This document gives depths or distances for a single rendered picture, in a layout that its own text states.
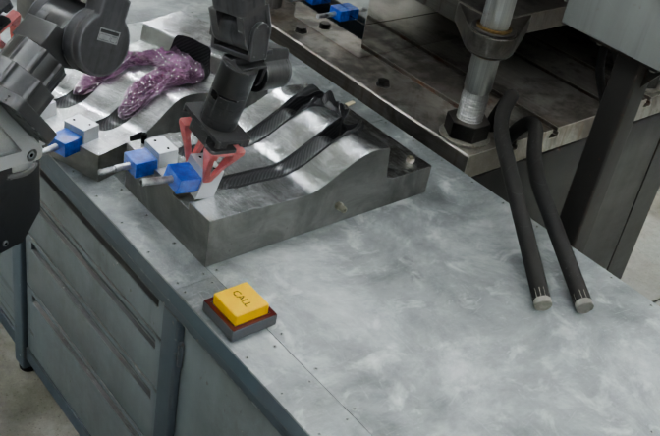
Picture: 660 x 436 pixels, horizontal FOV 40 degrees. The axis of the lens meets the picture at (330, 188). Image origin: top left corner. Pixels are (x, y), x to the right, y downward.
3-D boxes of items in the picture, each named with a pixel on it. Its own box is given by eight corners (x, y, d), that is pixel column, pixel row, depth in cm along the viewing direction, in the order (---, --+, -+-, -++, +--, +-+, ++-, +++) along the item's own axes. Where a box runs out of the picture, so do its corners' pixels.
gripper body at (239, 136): (213, 110, 146) (229, 71, 142) (248, 148, 140) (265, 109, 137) (180, 112, 141) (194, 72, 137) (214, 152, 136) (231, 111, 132)
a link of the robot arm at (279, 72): (210, 8, 133) (254, 24, 129) (262, 4, 142) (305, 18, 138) (202, 87, 138) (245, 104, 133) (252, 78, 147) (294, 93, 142)
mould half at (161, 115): (97, 182, 161) (99, 128, 155) (-3, 126, 171) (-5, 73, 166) (267, 96, 199) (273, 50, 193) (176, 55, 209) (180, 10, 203)
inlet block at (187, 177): (143, 206, 138) (154, 179, 136) (128, 186, 141) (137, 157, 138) (213, 197, 147) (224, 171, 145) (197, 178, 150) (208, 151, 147)
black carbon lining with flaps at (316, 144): (220, 202, 149) (225, 153, 144) (168, 155, 159) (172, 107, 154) (376, 156, 170) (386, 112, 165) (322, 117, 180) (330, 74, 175)
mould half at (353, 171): (204, 267, 146) (212, 197, 139) (124, 186, 161) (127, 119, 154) (424, 191, 176) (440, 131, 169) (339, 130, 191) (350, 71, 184)
